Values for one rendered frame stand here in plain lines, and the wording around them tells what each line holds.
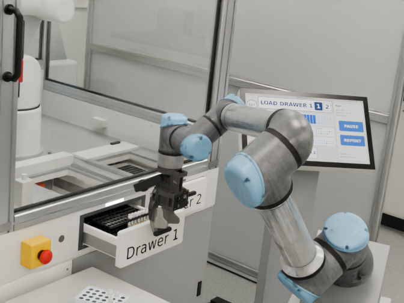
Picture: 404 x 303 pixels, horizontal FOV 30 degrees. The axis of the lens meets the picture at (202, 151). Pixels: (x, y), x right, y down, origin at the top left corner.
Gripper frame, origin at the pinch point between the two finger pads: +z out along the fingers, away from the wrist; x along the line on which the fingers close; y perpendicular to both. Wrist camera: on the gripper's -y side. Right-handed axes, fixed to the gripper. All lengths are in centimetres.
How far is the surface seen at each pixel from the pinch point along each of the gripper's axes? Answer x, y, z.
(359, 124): 105, 12, -20
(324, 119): 95, 1, -21
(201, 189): 43.1, -16.1, 1.6
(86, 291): -27.6, -1.0, 11.3
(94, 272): -12.7, -12.6, 14.6
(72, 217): -17.7, -17.9, -2.6
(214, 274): 148, -75, 90
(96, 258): -6.4, -17.9, 13.7
